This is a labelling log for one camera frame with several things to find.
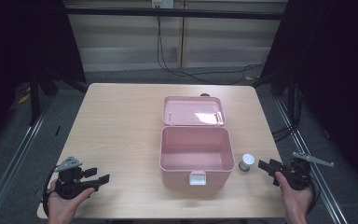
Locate black horizontal bar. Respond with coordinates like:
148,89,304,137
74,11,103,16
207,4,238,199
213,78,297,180
64,7,285,21

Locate black wall cable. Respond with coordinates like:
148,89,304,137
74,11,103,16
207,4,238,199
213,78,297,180
156,15,266,86

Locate yellow tape piece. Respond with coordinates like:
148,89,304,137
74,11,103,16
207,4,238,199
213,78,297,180
17,92,32,105

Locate pink storage box with lid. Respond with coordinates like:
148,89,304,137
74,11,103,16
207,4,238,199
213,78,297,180
158,95,236,189

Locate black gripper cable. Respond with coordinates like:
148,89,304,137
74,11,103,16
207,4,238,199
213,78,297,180
41,165,59,217
305,175,322,216

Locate black metal stand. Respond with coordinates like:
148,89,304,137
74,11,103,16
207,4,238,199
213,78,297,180
28,69,90,127
250,69,297,127

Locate black curtain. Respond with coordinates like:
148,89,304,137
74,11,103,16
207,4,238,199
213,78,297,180
0,0,88,157
259,0,358,200

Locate metal floor rail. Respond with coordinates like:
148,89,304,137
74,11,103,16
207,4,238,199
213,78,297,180
274,97,351,224
0,104,55,224

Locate white wall socket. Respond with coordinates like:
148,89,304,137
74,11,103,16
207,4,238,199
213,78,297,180
151,0,175,9

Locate person's right hand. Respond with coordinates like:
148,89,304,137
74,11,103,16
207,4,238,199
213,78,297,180
274,171,314,224

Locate black floor cables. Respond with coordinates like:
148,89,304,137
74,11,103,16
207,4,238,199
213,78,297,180
270,85,304,144

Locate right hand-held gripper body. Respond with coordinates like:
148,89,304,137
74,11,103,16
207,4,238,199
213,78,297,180
272,151,336,191

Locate small white-lidded jar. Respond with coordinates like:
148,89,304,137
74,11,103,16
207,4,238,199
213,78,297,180
238,153,256,172

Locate person's left hand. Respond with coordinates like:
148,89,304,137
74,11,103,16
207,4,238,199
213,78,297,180
47,179,96,224

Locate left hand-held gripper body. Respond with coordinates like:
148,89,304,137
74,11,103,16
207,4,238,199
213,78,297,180
54,156,101,201

